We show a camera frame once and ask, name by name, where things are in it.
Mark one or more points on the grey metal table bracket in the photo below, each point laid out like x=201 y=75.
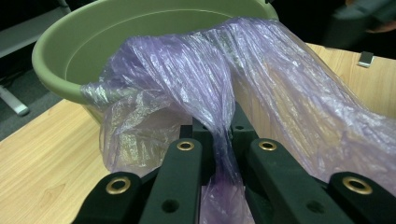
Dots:
x=365 y=59

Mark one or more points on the white metal stand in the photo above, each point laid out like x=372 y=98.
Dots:
x=14 y=104

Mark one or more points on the purple plastic bag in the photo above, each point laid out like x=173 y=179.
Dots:
x=280 y=93

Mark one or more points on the green plastic bin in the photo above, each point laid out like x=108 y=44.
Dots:
x=93 y=40

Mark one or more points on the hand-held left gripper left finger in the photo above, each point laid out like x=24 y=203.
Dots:
x=180 y=180

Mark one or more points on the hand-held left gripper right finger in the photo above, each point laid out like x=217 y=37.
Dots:
x=280 y=180

